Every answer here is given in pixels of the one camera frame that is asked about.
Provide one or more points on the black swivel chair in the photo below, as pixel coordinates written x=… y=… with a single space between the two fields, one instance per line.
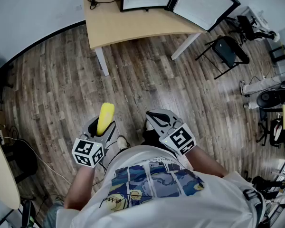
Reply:
x=275 y=134

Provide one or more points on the person's left white shoe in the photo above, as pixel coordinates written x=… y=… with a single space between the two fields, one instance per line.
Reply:
x=122 y=142

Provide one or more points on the black round stool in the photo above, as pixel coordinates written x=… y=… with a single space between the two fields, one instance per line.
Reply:
x=270 y=98

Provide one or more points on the black folding chair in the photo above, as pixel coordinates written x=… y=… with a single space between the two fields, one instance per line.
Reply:
x=228 y=50

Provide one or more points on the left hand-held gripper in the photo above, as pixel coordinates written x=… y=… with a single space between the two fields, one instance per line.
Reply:
x=86 y=152

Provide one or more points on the person's left forearm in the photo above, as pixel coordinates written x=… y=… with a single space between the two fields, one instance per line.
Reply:
x=82 y=189

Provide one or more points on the person's right forearm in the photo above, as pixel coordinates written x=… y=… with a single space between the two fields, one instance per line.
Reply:
x=204 y=165

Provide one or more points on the white printed t-shirt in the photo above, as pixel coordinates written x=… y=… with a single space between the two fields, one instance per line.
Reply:
x=168 y=205

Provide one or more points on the person's black shorts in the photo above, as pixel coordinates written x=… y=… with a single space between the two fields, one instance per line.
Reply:
x=150 y=138

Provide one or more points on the white power strip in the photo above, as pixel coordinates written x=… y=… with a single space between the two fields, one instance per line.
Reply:
x=0 y=136

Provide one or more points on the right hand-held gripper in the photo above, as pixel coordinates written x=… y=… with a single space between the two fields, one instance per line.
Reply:
x=180 y=139

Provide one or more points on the round beige table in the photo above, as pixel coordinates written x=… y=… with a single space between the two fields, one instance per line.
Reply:
x=2 y=172

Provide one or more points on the black box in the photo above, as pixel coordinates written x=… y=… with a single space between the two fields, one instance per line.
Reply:
x=277 y=54

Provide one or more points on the white desk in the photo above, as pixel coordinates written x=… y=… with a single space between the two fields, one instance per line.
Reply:
x=254 y=13

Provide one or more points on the light wooden table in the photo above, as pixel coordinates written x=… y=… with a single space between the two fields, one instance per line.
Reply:
x=104 y=27

